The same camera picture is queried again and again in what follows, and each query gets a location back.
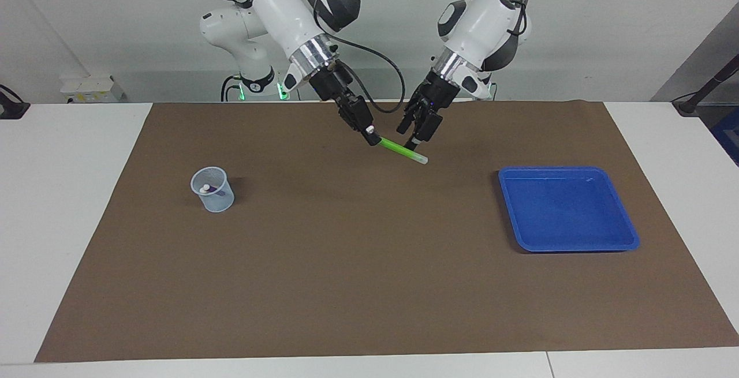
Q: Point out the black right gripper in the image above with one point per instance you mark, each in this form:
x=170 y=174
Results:
x=340 y=89

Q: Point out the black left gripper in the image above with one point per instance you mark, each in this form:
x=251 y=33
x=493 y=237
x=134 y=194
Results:
x=433 y=98

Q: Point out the green pen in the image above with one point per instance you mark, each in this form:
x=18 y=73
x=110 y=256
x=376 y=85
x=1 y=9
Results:
x=398 y=148

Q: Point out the purple pen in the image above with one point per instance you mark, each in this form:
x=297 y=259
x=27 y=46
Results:
x=215 y=190

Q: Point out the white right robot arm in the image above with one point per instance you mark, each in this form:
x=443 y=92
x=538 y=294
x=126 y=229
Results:
x=283 y=14

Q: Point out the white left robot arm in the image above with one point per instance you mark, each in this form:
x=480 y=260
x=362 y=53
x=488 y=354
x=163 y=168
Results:
x=485 y=20

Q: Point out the blue plastic tray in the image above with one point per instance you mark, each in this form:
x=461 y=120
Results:
x=568 y=210

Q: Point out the brown table mat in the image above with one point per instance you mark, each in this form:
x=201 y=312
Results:
x=369 y=251

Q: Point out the translucent plastic cup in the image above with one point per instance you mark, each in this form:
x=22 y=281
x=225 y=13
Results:
x=219 y=202

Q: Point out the black pole stand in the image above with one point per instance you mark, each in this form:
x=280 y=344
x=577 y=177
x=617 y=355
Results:
x=707 y=86

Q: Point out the blue crate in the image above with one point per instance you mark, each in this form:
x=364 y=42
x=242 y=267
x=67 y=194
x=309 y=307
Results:
x=728 y=135

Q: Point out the black clamp mount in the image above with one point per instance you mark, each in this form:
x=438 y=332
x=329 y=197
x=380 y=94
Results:
x=11 y=107

